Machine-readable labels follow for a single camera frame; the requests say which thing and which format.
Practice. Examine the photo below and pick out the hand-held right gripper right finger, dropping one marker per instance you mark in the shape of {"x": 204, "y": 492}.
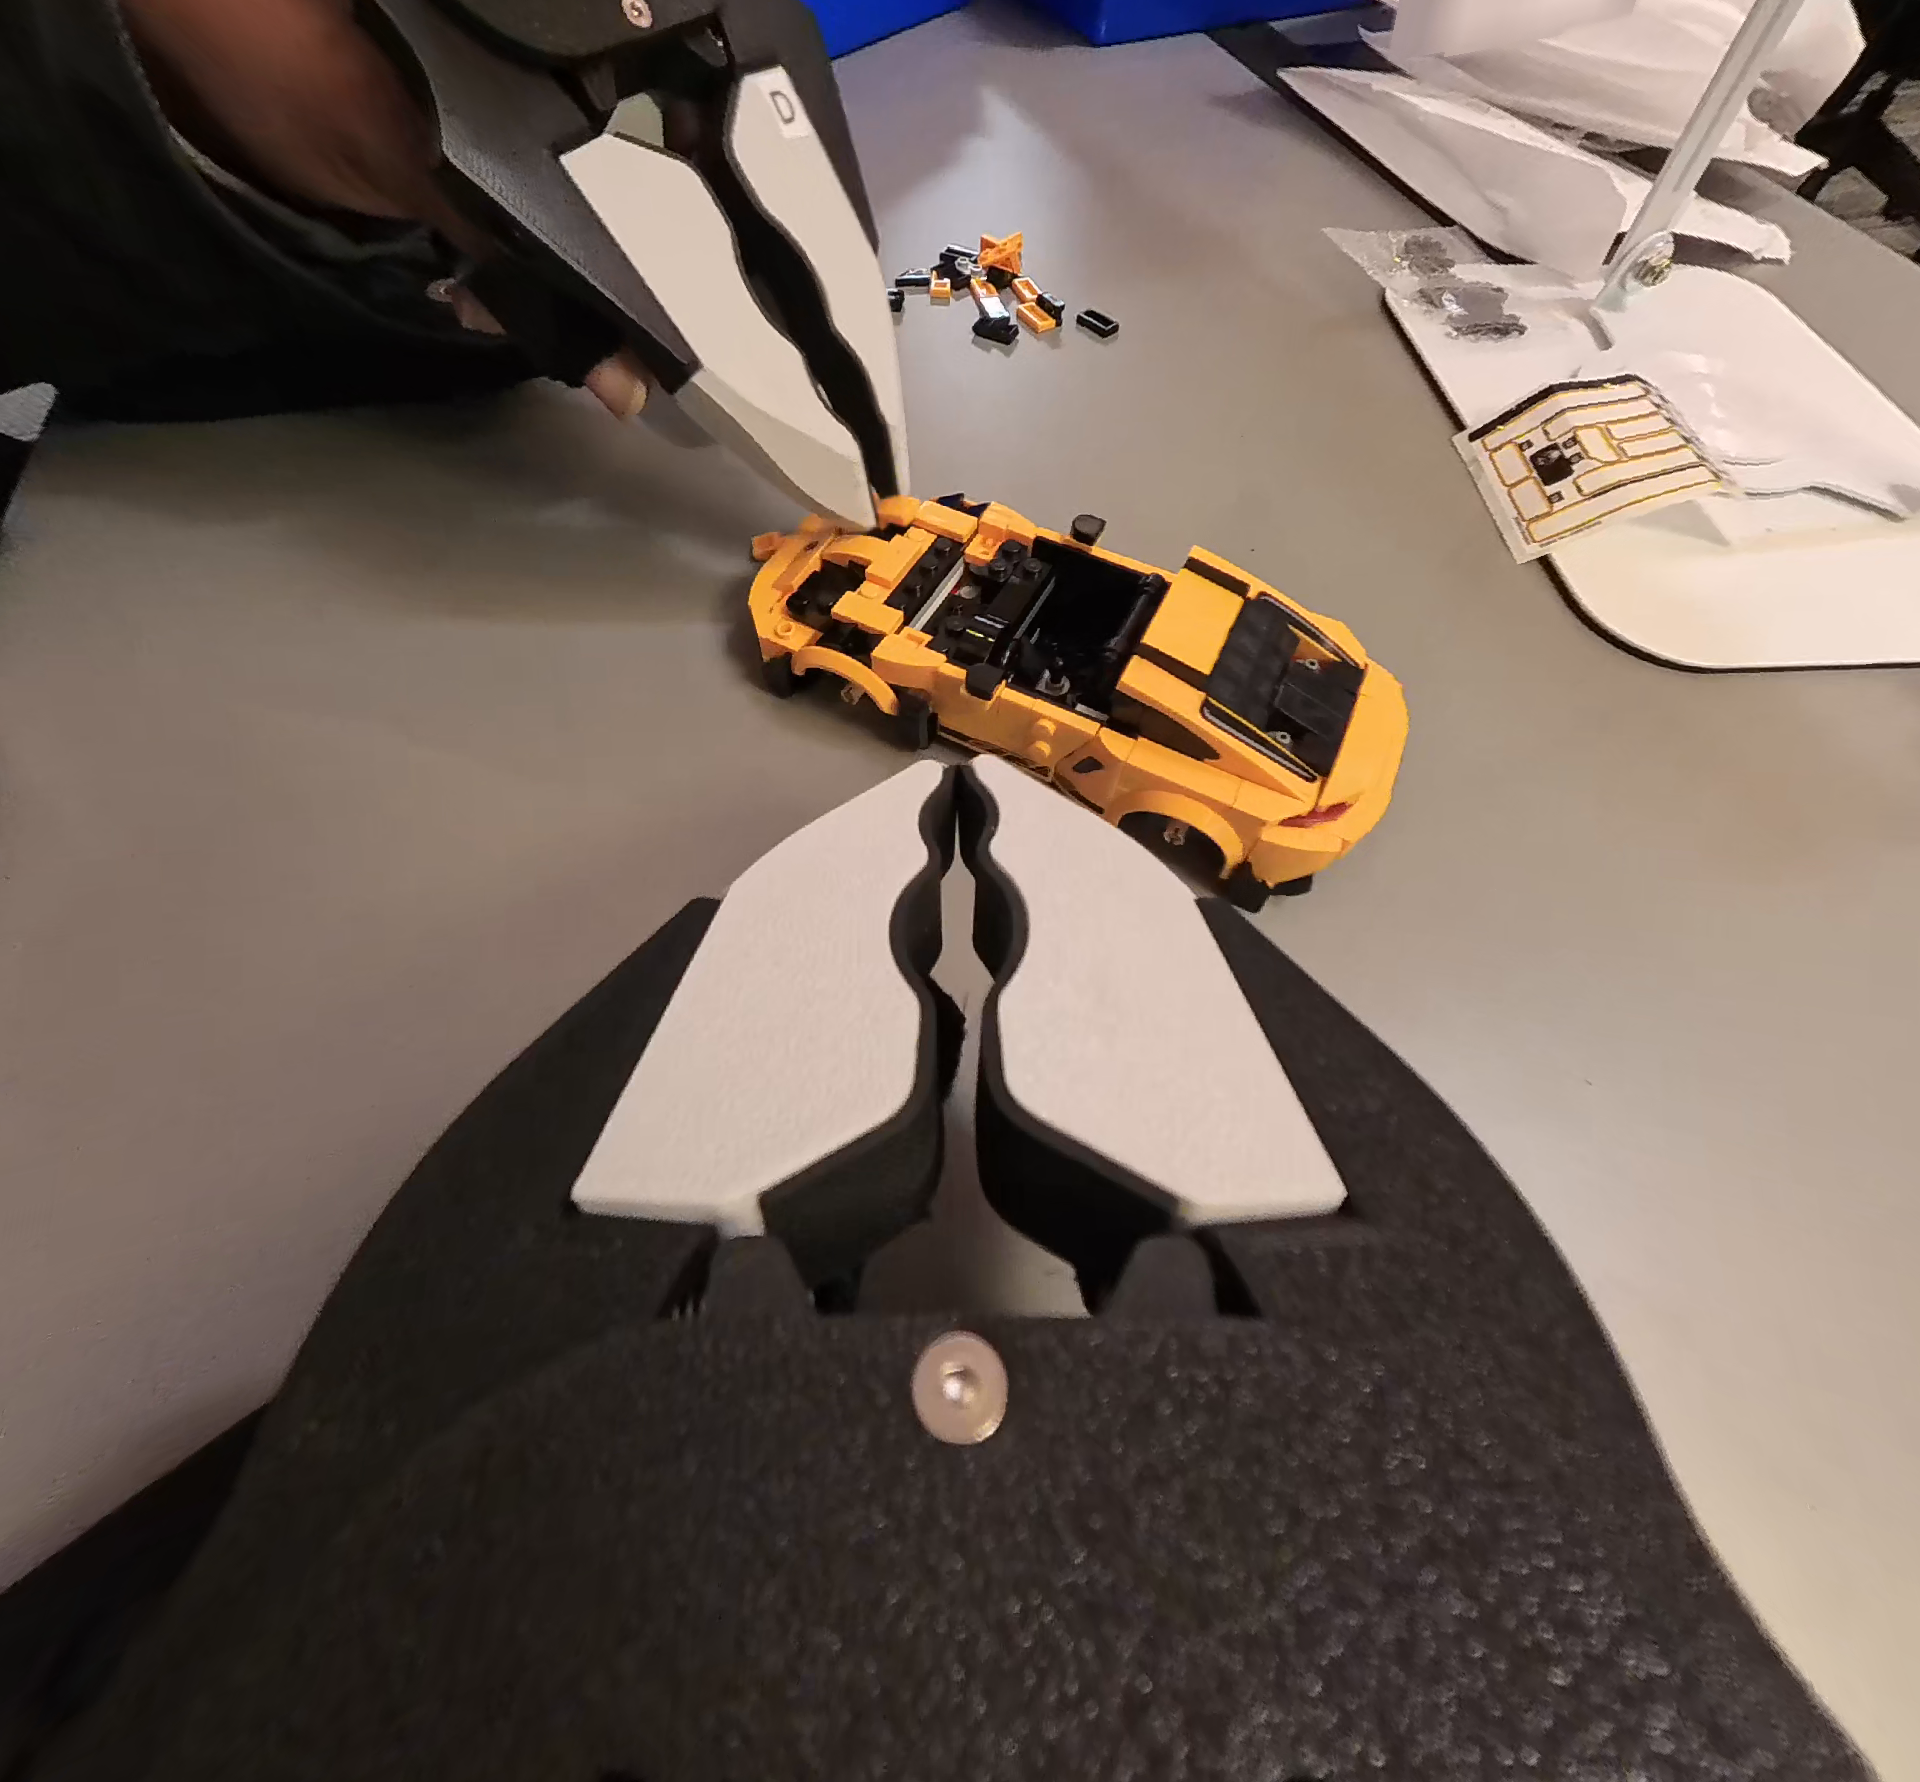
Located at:
{"x": 1156, "y": 1032}

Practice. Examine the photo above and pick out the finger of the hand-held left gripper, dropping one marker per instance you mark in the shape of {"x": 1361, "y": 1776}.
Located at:
{"x": 689, "y": 281}
{"x": 826, "y": 207}

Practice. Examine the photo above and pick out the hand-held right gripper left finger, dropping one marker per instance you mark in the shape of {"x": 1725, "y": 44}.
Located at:
{"x": 796, "y": 1032}

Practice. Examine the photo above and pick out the orange lego car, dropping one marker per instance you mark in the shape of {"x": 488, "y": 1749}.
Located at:
{"x": 1169, "y": 718}

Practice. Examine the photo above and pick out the white wooden book stand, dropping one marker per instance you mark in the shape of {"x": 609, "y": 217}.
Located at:
{"x": 1725, "y": 583}

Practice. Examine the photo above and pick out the pile of orange black lego pieces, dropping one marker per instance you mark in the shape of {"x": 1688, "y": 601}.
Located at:
{"x": 991, "y": 281}

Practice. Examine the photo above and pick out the black flat lego tile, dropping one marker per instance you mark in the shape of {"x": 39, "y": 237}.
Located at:
{"x": 1101, "y": 323}

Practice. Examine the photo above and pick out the lego sticker sheet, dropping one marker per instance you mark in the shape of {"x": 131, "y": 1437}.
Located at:
{"x": 1591, "y": 462}

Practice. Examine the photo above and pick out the person's left hand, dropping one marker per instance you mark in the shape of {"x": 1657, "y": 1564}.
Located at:
{"x": 284, "y": 55}

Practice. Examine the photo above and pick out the person's black fleece jacket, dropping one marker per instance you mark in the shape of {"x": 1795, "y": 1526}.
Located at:
{"x": 67, "y": 1646}

